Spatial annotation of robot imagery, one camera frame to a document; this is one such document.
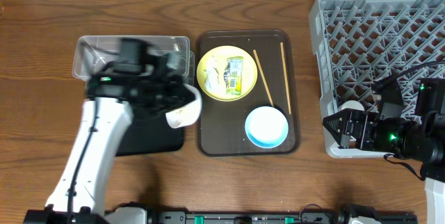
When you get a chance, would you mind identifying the white napkin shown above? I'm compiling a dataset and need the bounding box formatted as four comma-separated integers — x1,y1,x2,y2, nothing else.
204,56,220,93

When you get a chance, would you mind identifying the right wooden chopstick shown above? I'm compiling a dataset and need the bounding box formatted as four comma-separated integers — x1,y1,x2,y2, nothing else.
280,42,292,115

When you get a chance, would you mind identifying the blue bowl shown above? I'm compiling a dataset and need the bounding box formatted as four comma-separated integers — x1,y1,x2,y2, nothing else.
245,106,289,149

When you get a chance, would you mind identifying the black waste tray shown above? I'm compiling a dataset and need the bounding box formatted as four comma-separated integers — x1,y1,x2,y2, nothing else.
116,108,184,157

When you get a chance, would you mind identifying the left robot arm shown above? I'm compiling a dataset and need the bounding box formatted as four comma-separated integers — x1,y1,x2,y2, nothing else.
24,38,197,223

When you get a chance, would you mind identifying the wooden chopstick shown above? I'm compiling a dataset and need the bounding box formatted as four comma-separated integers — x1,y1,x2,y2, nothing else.
253,49,275,107
280,42,292,115

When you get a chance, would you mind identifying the left wooden chopstick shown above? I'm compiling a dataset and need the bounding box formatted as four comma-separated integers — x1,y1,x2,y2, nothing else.
253,49,275,107

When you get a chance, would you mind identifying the grey dishwasher rack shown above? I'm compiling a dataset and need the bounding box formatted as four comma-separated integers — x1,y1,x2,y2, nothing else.
308,0,445,159

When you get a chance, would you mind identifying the white bowl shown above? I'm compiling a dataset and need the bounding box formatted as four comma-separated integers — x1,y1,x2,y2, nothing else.
165,84,202,129

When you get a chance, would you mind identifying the yellow plate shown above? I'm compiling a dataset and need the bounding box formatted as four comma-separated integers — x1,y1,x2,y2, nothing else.
197,46,258,102

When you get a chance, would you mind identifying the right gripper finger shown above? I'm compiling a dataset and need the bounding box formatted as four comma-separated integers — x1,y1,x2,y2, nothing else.
323,110,345,130
328,128,343,147

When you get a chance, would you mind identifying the dark brown serving tray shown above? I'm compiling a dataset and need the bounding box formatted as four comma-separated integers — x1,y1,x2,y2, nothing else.
196,29,301,157

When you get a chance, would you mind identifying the white cup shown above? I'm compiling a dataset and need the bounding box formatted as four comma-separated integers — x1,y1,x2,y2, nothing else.
338,100,364,111

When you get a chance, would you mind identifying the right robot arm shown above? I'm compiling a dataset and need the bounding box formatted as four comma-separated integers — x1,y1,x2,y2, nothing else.
323,77,444,223

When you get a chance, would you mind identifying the green snack wrapper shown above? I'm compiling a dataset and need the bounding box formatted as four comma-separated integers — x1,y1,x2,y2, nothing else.
223,56,243,95

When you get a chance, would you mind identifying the clear plastic bin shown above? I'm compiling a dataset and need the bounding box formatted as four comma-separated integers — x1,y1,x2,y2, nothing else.
72,35,195,86

